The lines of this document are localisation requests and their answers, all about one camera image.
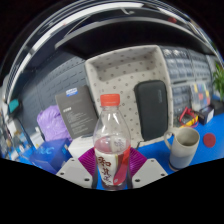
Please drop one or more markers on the grey parts drawer cabinet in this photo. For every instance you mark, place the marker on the grey parts drawer cabinet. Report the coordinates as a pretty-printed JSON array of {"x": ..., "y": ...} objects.
[
  {"x": 181, "y": 98},
  {"x": 176, "y": 65},
  {"x": 201, "y": 63}
]

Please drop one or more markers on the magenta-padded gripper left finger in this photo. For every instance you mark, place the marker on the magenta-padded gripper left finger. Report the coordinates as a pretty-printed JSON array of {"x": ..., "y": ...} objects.
[{"x": 73, "y": 171}]

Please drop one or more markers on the flat round red coaster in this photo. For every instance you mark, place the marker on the flat round red coaster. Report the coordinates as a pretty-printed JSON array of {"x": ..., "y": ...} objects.
[{"x": 209, "y": 140}]

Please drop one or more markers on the teal object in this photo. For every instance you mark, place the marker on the teal object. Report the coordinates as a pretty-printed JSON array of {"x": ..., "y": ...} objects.
[{"x": 14, "y": 106}]

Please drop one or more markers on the dark grey upright box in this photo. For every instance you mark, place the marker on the dark grey upright box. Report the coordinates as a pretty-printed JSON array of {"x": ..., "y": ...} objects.
[{"x": 76, "y": 111}]

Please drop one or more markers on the black zip case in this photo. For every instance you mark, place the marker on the black zip case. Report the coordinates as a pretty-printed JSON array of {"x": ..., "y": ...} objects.
[{"x": 151, "y": 110}]

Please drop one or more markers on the black shelf unit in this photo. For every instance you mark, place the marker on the black shelf unit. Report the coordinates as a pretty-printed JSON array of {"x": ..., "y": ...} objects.
[{"x": 133, "y": 36}]

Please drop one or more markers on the small dark labelled box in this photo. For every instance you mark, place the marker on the small dark labelled box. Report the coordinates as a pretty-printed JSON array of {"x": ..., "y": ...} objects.
[{"x": 206, "y": 115}]

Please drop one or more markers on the white and grey mug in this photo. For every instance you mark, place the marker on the white and grey mug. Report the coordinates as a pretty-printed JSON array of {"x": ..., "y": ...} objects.
[{"x": 181, "y": 153}]

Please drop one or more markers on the green potted plant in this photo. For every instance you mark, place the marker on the green potted plant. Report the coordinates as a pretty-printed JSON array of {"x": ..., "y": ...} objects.
[{"x": 219, "y": 80}]

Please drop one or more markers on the white box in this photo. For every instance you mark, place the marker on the white box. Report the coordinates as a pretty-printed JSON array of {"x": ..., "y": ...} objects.
[{"x": 80, "y": 146}]

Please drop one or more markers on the blue cardboard box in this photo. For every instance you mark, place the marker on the blue cardboard box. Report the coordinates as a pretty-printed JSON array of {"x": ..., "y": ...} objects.
[{"x": 50, "y": 155}]

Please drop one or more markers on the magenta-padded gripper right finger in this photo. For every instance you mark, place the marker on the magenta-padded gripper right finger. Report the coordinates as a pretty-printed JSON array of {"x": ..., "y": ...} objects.
[{"x": 148, "y": 171}]

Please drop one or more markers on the flat black hard case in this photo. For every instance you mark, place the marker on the flat black hard case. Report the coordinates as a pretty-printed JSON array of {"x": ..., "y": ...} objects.
[{"x": 218, "y": 107}]

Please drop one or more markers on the purple plastic bag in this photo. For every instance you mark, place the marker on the purple plastic bag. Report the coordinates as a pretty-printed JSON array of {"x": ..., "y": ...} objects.
[{"x": 51, "y": 125}]

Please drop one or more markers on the clear red-capped drink bottle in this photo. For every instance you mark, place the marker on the clear red-capped drink bottle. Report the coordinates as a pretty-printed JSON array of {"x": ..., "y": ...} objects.
[{"x": 111, "y": 160}]

